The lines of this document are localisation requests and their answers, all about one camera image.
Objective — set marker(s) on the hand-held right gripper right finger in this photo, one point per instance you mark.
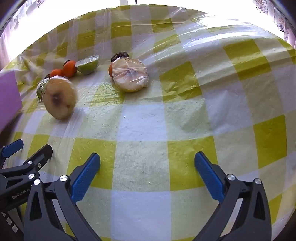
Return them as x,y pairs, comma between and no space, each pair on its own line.
208,178

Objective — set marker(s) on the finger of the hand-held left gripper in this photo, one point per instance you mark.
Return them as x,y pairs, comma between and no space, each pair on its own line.
12,148
40,155

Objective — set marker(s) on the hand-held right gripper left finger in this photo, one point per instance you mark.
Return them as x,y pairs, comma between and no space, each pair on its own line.
85,179

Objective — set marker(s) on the orange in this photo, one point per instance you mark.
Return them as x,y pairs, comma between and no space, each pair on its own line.
110,70
69,68
56,73

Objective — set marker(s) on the purple plastic bag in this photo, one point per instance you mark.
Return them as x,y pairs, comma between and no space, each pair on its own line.
8,97

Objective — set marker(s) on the yellow checked tablecloth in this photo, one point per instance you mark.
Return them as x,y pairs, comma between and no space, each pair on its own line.
138,129

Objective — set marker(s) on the white lace curtain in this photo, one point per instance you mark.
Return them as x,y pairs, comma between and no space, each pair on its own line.
281,20
11,25

